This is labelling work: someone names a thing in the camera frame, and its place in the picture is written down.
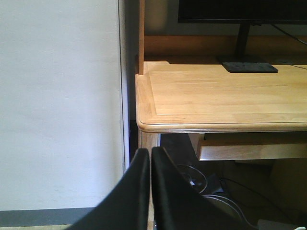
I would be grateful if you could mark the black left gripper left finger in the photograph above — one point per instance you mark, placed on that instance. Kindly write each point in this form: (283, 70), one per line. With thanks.
(126, 207)

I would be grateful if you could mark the black computer monitor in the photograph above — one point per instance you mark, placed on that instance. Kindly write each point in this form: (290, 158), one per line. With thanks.
(244, 13)

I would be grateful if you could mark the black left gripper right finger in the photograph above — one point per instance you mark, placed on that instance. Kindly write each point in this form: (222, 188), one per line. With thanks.
(177, 206)

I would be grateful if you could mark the wooden desk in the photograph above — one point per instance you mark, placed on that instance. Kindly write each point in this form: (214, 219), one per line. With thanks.
(181, 88)

